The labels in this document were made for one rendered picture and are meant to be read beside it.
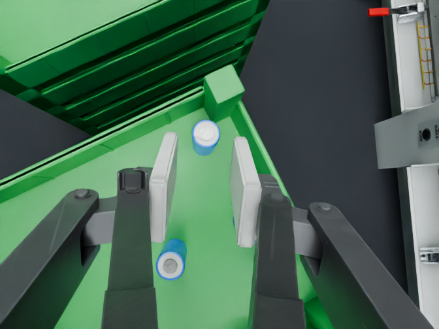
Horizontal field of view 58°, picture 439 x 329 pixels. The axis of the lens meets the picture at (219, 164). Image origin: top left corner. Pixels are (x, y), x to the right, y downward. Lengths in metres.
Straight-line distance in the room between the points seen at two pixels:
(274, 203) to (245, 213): 0.02
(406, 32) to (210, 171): 0.58
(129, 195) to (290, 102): 0.70
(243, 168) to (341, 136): 0.69
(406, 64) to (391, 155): 0.17
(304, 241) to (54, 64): 0.31
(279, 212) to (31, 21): 0.36
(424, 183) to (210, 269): 0.54
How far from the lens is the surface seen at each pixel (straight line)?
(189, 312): 0.33
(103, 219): 0.16
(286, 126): 0.83
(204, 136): 0.25
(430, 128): 0.72
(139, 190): 0.16
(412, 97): 0.80
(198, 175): 0.32
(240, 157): 0.20
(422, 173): 0.79
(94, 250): 0.16
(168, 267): 0.26
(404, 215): 0.90
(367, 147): 0.88
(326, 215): 0.16
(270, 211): 0.15
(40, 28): 0.45
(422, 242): 0.80
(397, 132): 0.81
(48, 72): 0.42
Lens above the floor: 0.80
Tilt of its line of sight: 85 degrees down
